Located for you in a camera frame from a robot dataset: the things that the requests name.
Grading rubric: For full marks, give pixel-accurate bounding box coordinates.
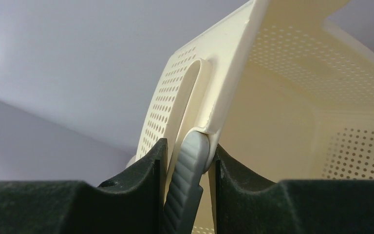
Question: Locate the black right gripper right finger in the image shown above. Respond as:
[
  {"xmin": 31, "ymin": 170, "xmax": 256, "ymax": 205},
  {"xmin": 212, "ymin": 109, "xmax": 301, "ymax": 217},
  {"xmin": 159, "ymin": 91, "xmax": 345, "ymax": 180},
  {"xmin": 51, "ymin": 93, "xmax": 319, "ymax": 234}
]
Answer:
[{"xmin": 213, "ymin": 146, "xmax": 374, "ymax": 234}]

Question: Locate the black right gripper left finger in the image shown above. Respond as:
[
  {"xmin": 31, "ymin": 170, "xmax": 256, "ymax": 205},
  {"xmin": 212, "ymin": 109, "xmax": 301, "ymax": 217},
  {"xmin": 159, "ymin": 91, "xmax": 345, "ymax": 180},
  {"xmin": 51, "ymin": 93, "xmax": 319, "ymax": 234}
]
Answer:
[{"xmin": 0, "ymin": 138, "xmax": 168, "ymax": 234}]

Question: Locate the cream perforated basket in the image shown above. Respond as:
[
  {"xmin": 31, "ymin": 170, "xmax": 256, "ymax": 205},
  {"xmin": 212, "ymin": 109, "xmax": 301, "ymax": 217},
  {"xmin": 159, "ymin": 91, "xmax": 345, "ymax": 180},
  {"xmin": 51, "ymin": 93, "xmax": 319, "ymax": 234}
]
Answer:
[{"xmin": 134, "ymin": 0, "xmax": 374, "ymax": 234}]

